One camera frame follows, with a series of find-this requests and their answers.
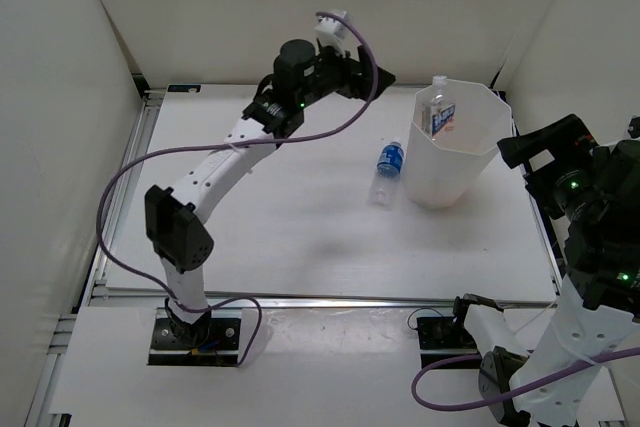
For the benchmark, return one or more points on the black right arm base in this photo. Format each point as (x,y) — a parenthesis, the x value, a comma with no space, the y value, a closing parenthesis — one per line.
(442,336)

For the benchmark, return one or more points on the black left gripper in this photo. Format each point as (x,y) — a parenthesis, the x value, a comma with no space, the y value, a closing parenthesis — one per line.
(350,70)

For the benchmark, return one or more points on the blue label plastic bottle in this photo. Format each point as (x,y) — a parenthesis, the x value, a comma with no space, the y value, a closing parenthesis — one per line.
(387,174)

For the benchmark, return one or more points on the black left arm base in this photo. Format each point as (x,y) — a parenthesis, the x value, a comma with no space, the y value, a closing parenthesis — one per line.
(212,342)

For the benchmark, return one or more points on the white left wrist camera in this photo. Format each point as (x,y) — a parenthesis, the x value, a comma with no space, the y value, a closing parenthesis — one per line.
(330,33)

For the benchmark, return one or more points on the white label plastic bottle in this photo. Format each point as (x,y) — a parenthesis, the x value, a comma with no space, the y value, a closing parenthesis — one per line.
(438,109)

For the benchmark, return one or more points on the white plastic bin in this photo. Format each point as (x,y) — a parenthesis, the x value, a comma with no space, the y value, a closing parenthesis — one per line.
(436,173)

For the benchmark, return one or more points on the aluminium table rail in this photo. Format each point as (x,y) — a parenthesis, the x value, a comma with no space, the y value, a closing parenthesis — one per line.
(103,297)

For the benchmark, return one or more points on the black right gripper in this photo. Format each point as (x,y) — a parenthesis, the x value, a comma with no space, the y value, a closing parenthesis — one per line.
(567,139)

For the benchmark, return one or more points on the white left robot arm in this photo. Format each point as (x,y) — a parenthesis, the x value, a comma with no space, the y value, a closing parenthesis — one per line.
(175,217)

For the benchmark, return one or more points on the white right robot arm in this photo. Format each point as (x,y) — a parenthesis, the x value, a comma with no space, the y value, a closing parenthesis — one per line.
(596,187)

